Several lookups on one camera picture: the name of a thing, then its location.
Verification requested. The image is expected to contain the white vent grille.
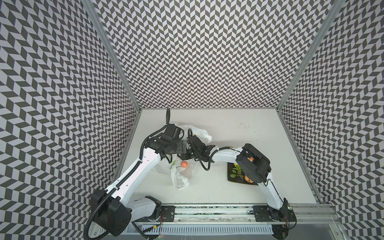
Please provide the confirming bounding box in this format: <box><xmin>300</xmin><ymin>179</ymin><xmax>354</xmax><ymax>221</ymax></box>
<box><xmin>145</xmin><ymin>224</ymin><xmax>274</xmax><ymax>236</ymax></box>

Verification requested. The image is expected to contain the black mounting plate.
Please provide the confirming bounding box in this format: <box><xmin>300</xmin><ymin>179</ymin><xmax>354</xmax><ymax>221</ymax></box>
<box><xmin>160</xmin><ymin>205</ymin><xmax>176</xmax><ymax>223</ymax></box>
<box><xmin>250</xmin><ymin>205</ymin><xmax>297</xmax><ymax>223</ymax></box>

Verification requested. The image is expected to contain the orange peach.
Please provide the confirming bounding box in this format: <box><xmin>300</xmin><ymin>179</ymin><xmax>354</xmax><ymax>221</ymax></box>
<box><xmin>244</xmin><ymin>176</ymin><xmax>254</xmax><ymax>184</ymax></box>

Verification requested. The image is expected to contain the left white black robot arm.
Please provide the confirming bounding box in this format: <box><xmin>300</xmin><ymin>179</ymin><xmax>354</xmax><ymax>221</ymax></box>
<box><xmin>83</xmin><ymin>124</ymin><xmax>184</xmax><ymax>240</ymax></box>

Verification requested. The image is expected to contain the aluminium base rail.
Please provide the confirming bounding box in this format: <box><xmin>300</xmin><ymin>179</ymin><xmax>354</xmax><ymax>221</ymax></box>
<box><xmin>163</xmin><ymin>204</ymin><xmax>341</xmax><ymax>225</ymax></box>

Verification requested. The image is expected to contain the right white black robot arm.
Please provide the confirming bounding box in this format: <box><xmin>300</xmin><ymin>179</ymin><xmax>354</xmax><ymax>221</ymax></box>
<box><xmin>177</xmin><ymin>135</ymin><xmax>296</xmax><ymax>224</ymax></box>

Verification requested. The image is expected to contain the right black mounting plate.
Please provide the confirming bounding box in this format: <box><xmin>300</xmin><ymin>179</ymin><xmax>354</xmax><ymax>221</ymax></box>
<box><xmin>250</xmin><ymin>205</ymin><xmax>297</xmax><ymax>223</ymax></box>

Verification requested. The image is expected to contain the white plastic bag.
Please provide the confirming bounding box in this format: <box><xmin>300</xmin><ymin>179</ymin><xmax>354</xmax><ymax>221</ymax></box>
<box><xmin>152</xmin><ymin>124</ymin><xmax>213</xmax><ymax>190</ymax></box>

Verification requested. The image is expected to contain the yellow lemon with leaves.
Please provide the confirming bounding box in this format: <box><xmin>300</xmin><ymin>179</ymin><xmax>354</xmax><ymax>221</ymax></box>
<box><xmin>230</xmin><ymin>164</ymin><xmax>244</xmax><ymax>180</ymax></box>

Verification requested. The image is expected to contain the black square tray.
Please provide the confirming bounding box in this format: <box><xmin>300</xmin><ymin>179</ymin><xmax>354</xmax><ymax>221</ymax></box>
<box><xmin>227</xmin><ymin>163</ymin><xmax>258</xmax><ymax>186</ymax></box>

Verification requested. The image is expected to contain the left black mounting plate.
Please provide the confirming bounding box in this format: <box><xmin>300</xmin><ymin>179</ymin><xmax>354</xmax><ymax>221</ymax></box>
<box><xmin>160</xmin><ymin>205</ymin><xmax>176</xmax><ymax>223</ymax></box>

